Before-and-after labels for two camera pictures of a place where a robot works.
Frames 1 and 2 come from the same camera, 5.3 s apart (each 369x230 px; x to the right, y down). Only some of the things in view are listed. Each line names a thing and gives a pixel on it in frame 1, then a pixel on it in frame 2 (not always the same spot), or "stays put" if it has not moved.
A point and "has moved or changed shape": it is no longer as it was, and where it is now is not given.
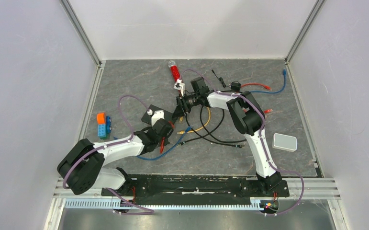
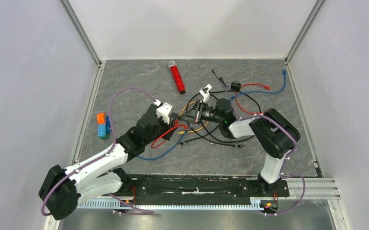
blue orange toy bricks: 104,124 stays put
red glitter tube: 175,70 stays put
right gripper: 179,111 → 197,109
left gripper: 166,136 stays put
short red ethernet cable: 162,146 has moved or changed shape
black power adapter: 234,85 stays put
